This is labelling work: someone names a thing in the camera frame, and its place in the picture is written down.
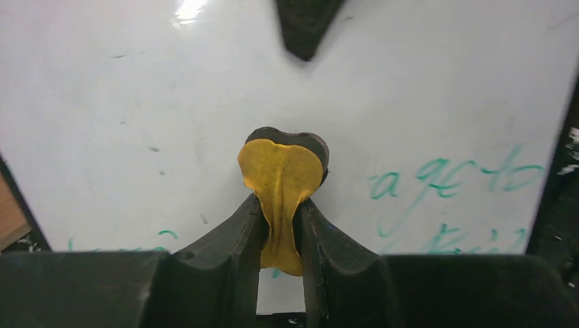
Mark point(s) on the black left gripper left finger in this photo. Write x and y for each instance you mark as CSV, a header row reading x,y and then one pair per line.
x,y
212,282

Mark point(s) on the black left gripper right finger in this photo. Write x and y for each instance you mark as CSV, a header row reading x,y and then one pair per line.
x,y
347,285

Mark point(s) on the plywood board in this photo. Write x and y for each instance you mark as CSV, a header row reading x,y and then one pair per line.
x,y
14,225

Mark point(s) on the yellow bone-shaped eraser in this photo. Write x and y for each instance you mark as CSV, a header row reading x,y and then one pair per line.
x,y
283,170

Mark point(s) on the small whiteboard black frame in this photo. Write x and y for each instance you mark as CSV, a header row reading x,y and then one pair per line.
x,y
121,121

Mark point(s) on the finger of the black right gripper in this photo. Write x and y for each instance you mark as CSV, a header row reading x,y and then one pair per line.
x,y
304,23

